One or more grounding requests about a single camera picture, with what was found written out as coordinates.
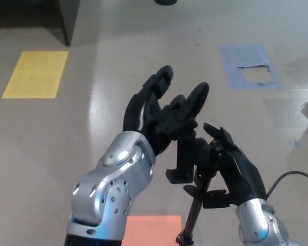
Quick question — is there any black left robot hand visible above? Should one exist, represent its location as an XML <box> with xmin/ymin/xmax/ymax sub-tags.
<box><xmin>123</xmin><ymin>65</ymin><xmax>210</xmax><ymax>157</ymax></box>

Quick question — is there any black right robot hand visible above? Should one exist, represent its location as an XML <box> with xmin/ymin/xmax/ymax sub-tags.
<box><xmin>183</xmin><ymin>122</ymin><xmax>267</xmax><ymax>210</ymax></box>

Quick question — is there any black telescopic phone stand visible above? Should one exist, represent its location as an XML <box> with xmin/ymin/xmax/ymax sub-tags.
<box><xmin>165</xmin><ymin>130</ymin><xmax>220</xmax><ymax>246</ymax></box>

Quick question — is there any torn blue floor rectangle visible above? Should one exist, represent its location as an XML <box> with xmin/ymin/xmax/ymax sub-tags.
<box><xmin>219</xmin><ymin>44</ymin><xmax>283</xmax><ymax>90</ymax></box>

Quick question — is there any orange floor rectangle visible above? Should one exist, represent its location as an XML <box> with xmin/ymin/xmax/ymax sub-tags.
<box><xmin>122</xmin><ymin>215</ymin><xmax>183</xmax><ymax>246</ymax></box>

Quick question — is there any yellow floor rectangle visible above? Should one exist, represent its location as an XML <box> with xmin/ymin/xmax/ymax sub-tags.
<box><xmin>2</xmin><ymin>51</ymin><xmax>69</xmax><ymax>99</ymax></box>

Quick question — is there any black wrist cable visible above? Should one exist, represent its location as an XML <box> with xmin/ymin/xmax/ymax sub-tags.
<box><xmin>265</xmin><ymin>170</ymin><xmax>308</xmax><ymax>200</ymax></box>

